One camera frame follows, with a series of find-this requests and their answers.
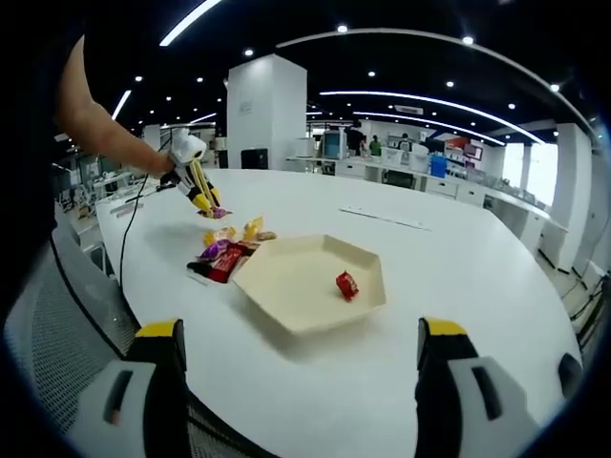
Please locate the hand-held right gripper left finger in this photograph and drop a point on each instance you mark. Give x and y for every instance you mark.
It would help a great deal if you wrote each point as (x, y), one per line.
(162, 381)

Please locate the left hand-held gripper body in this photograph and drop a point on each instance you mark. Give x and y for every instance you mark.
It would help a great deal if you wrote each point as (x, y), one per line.
(186, 148)

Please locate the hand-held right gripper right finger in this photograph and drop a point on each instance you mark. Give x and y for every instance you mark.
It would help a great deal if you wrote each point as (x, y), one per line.
(439, 396)

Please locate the brown food candy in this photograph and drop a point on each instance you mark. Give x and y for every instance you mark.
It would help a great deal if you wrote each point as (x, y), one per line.
(268, 235)

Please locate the long red food packet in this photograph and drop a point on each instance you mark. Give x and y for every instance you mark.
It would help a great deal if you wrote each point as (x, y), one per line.
(228, 264)

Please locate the beige hexagonal container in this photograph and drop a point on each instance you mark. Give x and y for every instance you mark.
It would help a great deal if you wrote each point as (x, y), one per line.
(296, 286)

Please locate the small red food packet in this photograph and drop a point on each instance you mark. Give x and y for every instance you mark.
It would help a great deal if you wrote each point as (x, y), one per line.
(347, 285)

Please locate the person's left hand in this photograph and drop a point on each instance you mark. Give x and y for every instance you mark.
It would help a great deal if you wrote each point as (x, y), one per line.
(160, 164)

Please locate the white square column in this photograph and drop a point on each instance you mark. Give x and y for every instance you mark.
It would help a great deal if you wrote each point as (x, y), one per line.
(573, 191)
(266, 112)

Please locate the white mesh office chair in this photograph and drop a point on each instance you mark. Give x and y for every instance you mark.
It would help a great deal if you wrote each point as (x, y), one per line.
(71, 310)

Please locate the pale blue monitor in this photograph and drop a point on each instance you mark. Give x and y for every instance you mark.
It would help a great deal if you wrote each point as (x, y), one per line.
(334, 143)

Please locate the person's dark shirt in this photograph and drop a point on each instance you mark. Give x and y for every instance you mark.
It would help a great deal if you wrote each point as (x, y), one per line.
(28, 167)

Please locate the white storage bin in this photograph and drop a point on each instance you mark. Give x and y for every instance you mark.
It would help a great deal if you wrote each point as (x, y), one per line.
(391, 156)

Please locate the black office chair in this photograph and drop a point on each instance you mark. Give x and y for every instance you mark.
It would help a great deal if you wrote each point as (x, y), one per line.
(398, 180)

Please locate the row of white office desks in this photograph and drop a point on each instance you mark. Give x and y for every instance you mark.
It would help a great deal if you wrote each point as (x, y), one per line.
(477, 191)

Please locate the blue storage box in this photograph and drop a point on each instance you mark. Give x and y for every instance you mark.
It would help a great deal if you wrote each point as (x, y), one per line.
(438, 168)

